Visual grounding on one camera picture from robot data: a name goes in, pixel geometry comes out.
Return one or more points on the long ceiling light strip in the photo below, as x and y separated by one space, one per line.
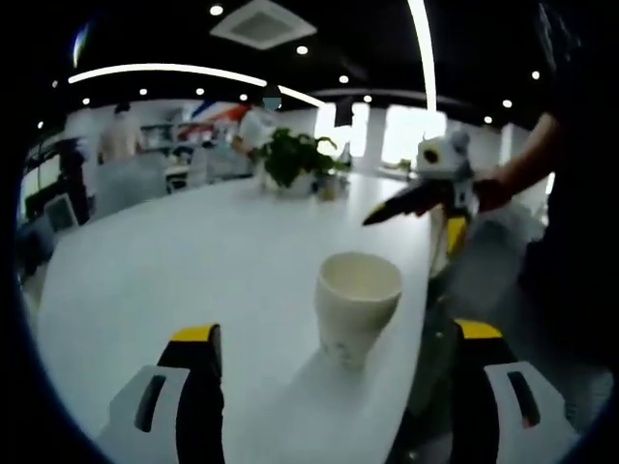
425 53

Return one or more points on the black hanging screen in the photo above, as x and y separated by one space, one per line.
343 112

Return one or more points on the white paper cup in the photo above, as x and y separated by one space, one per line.
353 314

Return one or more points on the grey chair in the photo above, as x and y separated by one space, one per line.
128 186
493 251

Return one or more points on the curved ceiling light strip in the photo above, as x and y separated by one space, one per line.
169 68

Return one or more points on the person's right hand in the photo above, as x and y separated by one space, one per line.
493 191

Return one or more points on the ceiling air conditioner vent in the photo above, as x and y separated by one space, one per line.
263 24

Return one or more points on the red blue wall banner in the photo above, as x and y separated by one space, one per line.
217 118

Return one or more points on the small grey container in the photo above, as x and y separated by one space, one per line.
327 188

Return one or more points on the person's dark clothing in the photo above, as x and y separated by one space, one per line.
580 241

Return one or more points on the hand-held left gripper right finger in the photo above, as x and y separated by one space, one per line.
471 411

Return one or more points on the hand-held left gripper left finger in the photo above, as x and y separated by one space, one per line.
198 411

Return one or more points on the green potted plant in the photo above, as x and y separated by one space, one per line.
290 157

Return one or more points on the white table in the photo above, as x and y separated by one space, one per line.
169 290

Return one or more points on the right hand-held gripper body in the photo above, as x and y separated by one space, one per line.
450 159

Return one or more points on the grey computer monitor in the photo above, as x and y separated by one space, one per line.
60 212

